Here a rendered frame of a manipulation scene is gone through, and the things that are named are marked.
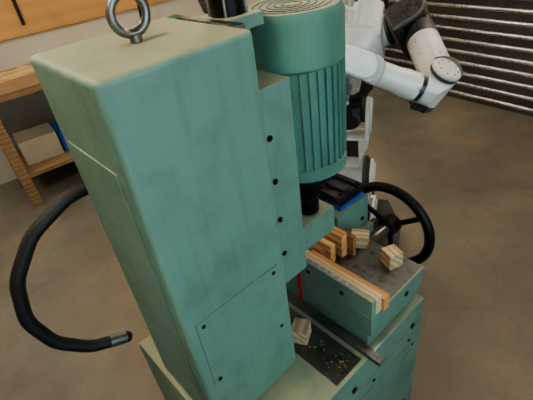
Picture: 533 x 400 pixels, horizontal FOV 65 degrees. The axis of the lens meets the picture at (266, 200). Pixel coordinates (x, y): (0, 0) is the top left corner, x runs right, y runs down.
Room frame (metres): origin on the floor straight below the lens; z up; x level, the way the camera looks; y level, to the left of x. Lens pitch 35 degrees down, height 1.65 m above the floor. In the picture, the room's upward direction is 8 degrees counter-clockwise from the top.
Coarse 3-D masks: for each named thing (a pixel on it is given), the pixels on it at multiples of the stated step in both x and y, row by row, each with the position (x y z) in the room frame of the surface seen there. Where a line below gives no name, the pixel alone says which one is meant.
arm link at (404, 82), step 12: (384, 72) 1.00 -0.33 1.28; (396, 72) 1.00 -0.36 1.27; (408, 72) 1.00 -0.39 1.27; (384, 84) 1.00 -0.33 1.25; (396, 84) 0.99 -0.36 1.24; (408, 84) 0.98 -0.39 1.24; (420, 84) 0.98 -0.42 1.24; (432, 84) 0.98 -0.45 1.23; (444, 84) 0.99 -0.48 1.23; (408, 96) 0.99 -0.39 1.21; (420, 96) 0.98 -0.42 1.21; (432, 96) 0.98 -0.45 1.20; (420, 108) 1.01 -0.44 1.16; (432, 108) 1.02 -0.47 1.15
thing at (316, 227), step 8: (320, 200) 0.79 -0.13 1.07; (320, 208) 0.76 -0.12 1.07; (328, 208) 0.76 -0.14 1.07; (304, 216) 0.74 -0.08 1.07; (312, 216) 0.74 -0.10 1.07; (320, 216) 0.74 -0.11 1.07; (328, 216) 0.75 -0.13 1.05; (304, 224) 0.72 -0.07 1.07; (312, 224) 0.72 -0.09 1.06; (320, 224) 0.74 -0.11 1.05; (328, 224) 0.75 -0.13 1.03; (304, 232) 0.70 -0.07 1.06; (312, 232) 0.72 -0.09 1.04; (320, 232) 0.74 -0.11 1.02; (328, 232) 0.75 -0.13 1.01; (312, 240) 0.72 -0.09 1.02
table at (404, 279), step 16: (368, 224) 0.92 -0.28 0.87; (336, 256) 0.78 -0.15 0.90; (352, 256) 0.77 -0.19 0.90; (368, 256) 0.76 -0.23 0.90; (352, 272) 0.72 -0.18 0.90; (368, 272) 0.71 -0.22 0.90; (384, 272) 0.70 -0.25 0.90; (400, 272) 0.69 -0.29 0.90; (416, 272) 0.69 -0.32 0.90; (304, 288) 0.73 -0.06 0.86; (320, 288) 0.68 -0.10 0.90; (384, 288) 0.65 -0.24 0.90; (400, 288) 0.65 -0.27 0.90; (416, 288) 0.69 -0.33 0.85; (336, 304) 0.65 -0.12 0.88; (400, 304) 0.64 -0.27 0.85; (352, 320) 0.61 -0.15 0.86; (368, 320) 0.58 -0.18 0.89; (384, 320) 0.60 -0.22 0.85
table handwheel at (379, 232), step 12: (396, 192) 0.95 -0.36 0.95; (408, 204) 0.91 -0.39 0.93; (384, 216) 1.00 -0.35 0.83; (396, 216) 0.98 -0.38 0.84; (420, 216) 0.89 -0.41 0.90; (384, 228) 0.94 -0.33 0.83; (396, 228) 0.95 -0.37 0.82; (432, 228) 0.87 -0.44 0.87; (372, 240) 0.90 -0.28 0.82; (432, 240) 0.86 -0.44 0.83; (420, 252) 0.88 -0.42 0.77
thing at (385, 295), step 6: (312, 252) 0.76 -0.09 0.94; (324, 258) 0.74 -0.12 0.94; (330, 264) 0.71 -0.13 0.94; (336, 264) 0.71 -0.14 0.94; (342, 270) 0.69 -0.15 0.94; (354, 276) 0.67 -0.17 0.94; (360, 282) 0.65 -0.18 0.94; (366, 282) 0.64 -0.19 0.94; (372, 288) 0.62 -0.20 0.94; (378, 288) 0.62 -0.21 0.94; (384, 294) 0.60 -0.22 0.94; (384, 300) 0.59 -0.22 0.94; (384, 306) 0.59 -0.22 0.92
